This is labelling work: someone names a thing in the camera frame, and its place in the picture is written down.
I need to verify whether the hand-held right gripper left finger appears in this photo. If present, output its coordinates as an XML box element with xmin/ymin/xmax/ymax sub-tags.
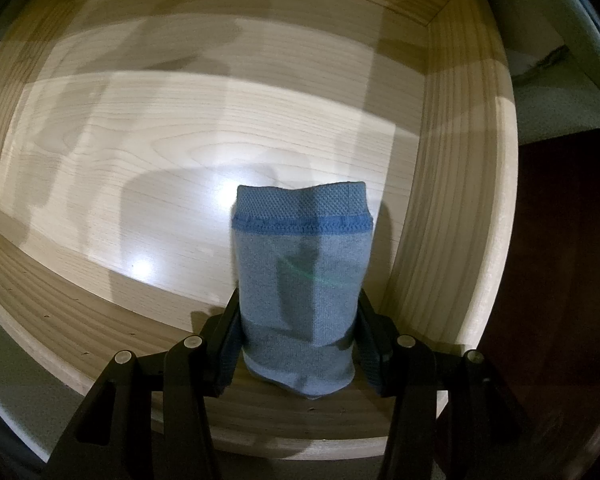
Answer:
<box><xmin>42</xmin><ymin>292</ymin><xmax>243</xmax><ymax>480</ymax></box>

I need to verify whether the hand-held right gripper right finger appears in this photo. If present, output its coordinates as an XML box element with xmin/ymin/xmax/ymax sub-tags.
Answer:
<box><xmin>355</xmin><ymin>292</ymin><xmax>546</xmax><ymax>480</ymax></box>

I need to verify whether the light blue sock bundle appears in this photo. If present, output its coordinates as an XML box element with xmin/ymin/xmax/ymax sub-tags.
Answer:
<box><xmin>230</xmin><ymin>180</ymin><xmax>376</xmax><ymax>401</ymax></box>

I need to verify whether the grey-fronted wooden drawer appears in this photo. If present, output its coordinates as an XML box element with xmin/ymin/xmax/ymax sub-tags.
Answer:
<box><xmin>0</xmin><ymin>0</ymin><xmax>520</xmax><ymax>463</ymax></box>

